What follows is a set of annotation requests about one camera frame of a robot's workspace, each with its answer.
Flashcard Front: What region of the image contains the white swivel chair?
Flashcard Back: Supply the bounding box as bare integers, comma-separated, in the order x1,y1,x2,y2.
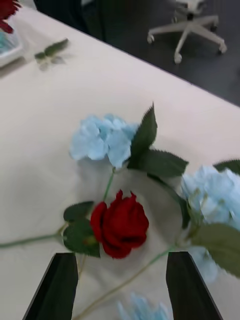
146,0,228,65

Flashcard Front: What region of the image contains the shallow white box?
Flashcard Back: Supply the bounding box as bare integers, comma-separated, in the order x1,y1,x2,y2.
0,27,25,68

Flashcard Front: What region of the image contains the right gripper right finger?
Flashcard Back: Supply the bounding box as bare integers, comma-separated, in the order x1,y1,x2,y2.
166,251,223,320

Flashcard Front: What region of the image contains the red artificial rose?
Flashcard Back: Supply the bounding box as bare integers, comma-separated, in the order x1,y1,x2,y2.
0,0,22,35
0,189,150,260

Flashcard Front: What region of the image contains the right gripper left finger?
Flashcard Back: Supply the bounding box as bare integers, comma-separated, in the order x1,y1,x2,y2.
22,252,80,320

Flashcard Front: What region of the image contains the loose green leaf twig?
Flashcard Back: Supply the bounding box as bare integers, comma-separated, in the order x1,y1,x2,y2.
34,38,70,72

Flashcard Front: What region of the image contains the pale blue artificial flower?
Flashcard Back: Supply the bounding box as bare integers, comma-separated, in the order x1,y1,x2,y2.
116,292,173,320
72,158,240,320
69,102,190,201
0,31,16,55

